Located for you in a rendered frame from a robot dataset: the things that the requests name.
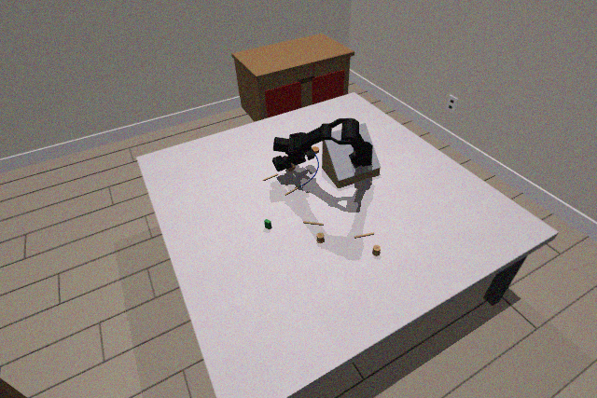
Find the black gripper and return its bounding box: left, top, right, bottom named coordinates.
left=272, top=148, right=315, bottom=172

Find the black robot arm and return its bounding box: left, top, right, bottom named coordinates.
left=273, top=118, right=373, bottom=168

